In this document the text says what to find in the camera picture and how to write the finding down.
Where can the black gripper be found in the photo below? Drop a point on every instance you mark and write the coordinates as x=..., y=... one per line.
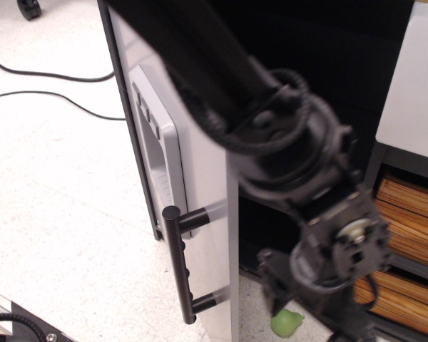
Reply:
x=332, y=304

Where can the black fridge door handle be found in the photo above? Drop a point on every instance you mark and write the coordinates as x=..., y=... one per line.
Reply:
x=175, y=225

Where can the grey toy fridge door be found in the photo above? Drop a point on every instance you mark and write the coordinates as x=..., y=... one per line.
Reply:
x=211, y=251

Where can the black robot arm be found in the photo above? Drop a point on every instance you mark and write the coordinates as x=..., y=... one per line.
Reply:
x=288, y=149

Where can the green toy pear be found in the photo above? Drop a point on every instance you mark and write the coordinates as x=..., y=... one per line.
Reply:
x=285, y=322

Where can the lower wooden drawer basket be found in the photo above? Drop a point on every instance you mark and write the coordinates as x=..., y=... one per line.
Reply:
x=401, y=298

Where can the wooden drawer basket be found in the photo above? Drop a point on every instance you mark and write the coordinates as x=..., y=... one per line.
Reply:
x=401, y=298
x=403, y=201

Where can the upper wooden drawer basket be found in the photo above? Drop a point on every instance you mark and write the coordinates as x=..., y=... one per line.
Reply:
x=403, y=201

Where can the white counter top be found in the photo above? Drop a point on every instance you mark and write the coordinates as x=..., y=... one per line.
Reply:
x=404, y=120

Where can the grey water dispenser panel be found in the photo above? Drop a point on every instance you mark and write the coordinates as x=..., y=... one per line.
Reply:
x=160, y=147

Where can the black caster wheel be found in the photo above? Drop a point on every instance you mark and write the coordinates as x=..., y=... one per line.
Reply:
x=30, y=9

